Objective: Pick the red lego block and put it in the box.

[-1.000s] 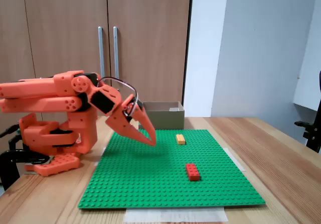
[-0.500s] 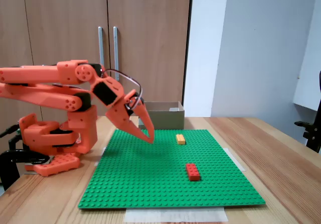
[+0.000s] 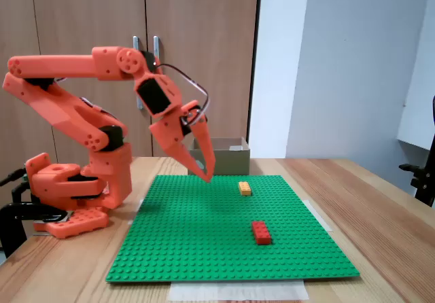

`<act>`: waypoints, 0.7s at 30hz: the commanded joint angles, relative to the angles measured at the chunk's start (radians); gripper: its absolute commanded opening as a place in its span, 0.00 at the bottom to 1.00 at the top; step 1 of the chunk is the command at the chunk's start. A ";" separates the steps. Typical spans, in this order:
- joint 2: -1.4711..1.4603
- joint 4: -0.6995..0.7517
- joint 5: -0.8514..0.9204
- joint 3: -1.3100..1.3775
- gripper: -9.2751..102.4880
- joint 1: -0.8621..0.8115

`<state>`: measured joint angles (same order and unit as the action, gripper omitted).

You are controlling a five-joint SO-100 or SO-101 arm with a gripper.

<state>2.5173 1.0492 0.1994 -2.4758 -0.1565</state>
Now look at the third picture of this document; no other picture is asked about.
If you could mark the black stand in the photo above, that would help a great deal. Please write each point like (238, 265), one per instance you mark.
(425, 184)

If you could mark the green lego baseplate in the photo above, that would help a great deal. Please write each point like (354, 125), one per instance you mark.
(204, 235)

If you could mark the red lego block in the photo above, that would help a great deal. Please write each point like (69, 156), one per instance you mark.
(261, 231)

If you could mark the wooden cabinet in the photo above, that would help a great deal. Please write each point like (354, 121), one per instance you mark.
(204, 28)

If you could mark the open cardboard box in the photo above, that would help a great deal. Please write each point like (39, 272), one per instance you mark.
(231, 162)

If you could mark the masking tape strip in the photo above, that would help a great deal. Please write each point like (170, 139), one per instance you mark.
(140, 206)
(238, 291)
(323, 219)

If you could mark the yellow lego block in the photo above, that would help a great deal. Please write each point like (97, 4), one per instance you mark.
(244, 188)

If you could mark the black table clamp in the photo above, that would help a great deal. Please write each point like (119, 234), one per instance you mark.
(10, 214)

